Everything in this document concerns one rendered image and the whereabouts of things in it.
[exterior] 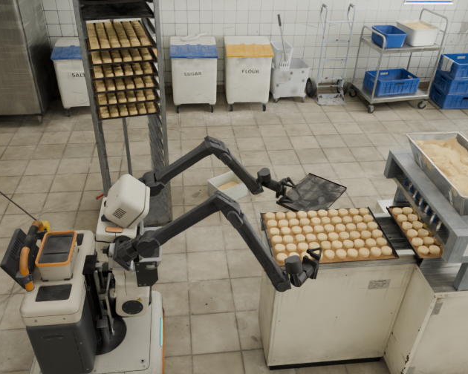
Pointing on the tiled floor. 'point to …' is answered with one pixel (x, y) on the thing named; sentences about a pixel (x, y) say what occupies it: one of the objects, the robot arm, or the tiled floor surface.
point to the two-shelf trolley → (406, 68)
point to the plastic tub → (227, 185)
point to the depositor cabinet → (435, 323)
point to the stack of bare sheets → (313, 194)
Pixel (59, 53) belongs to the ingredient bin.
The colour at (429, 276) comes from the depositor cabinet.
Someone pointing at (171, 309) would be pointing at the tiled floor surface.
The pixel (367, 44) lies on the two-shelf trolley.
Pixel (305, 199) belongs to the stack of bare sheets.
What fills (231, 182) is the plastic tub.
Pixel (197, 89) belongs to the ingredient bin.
